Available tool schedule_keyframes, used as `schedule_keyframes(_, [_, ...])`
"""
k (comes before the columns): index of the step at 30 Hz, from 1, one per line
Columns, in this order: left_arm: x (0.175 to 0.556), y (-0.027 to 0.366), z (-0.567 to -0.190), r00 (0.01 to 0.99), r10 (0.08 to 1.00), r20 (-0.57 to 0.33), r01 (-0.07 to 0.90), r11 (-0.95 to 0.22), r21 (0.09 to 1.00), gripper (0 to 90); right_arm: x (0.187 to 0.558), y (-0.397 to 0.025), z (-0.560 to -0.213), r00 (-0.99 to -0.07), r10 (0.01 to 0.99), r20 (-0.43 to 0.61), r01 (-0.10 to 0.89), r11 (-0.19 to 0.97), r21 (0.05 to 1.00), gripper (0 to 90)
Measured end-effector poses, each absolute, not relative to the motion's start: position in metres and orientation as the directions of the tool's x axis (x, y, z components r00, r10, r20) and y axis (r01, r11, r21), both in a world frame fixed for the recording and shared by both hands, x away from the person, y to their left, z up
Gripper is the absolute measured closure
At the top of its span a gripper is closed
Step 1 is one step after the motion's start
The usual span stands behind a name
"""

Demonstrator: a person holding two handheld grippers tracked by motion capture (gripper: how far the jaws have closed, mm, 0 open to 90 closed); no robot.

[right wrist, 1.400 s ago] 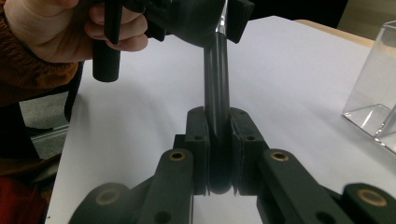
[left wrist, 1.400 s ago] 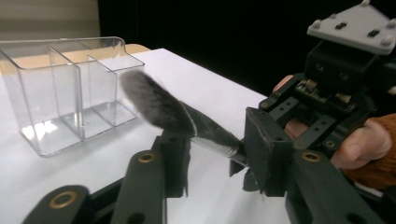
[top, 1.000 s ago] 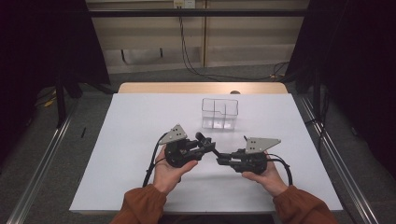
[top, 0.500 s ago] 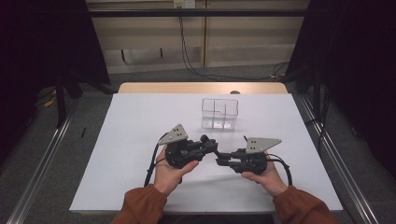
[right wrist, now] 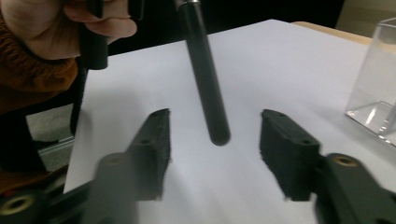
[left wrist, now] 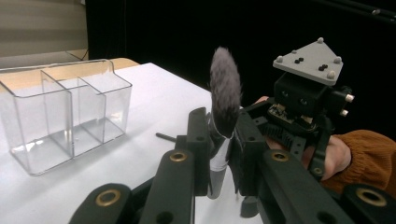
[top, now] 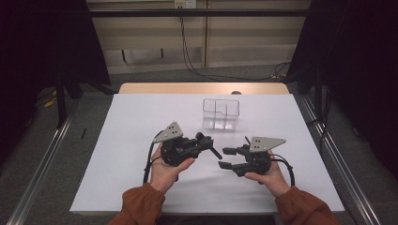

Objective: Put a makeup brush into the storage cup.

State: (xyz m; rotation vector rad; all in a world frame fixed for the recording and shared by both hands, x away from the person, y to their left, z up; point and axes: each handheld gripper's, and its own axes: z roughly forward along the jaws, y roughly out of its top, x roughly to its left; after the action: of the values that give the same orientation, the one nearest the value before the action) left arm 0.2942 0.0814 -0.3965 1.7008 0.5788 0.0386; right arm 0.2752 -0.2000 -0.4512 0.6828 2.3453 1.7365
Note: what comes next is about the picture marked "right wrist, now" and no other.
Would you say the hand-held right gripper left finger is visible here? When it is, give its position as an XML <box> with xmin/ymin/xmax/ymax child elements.
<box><xmin>125</xmin><ymin>107</ymin><xmax>172</xmax><ymax>202</ymax></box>

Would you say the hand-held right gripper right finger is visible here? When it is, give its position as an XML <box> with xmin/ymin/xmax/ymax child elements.
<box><xmin>259</xmin><ymin>108</ymin><xmax>322</xmax><ymax>202</ymax></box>

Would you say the thick black makeup brush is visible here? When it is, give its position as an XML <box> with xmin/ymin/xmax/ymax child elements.
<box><xmin>173</xmin><ymin>0</ymin><xmax>232</xmax><ymax>147</ymax></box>

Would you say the clear acrylic organizer box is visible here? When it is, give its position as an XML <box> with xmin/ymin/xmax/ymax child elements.
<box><xmin>345</xmin><ymin>17</ymin><xmax>396</xmax><ymax>147</ymax></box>

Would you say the brown cloth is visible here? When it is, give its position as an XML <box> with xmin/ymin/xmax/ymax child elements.
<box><xmin>0</xmin><ymin>164</ymin><xmax>70</xmax><ymax>194</ymax></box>

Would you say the aluminium frame rail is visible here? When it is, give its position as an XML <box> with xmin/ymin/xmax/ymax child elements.
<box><xmin>36</xmin><ymin>136</ymin><xmax>76</xmax><ymax>157</ymax></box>

